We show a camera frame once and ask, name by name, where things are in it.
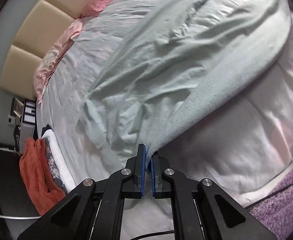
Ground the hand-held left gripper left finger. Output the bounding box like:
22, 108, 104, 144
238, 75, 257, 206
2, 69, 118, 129
17, 144, 146, 240

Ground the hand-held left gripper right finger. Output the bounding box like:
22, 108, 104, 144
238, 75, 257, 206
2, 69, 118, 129
149, 152, 278, 240

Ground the light mint knit sweater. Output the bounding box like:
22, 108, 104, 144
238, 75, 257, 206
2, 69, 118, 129
83, 0, 293, 165

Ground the white folded towel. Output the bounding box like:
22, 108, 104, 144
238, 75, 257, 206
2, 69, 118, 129
41, 129, 77, 192

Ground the dark floral folded cloth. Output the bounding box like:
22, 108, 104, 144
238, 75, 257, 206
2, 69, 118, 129
43, 140, 68, 195

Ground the orange fluffy cloth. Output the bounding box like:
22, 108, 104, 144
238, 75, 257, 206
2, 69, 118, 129
19, 138, 66, 213

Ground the white and black nightstand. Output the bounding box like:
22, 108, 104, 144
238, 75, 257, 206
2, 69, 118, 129
8, 97, 38, 155

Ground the purple fluffy cloth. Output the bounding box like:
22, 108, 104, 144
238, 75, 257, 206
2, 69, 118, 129
248, 159, 293, 240

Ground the bed with dotted grey sheet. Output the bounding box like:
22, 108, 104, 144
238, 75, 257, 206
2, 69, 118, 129
33, 0, 293, 240

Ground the framed picture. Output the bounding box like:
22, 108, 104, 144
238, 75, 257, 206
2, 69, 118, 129
10, 98, 24, 117

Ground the light pink printed pillow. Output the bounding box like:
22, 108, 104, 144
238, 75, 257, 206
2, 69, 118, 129
33, 19, 84, 104

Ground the beige padded headboard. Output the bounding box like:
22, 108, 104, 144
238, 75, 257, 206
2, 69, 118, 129
0, 0, 104, 100

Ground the black cable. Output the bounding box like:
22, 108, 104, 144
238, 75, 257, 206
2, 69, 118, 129
244, 177, 293, 209

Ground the white cable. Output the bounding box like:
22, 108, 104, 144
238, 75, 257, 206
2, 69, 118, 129
0, 212, 41, 220

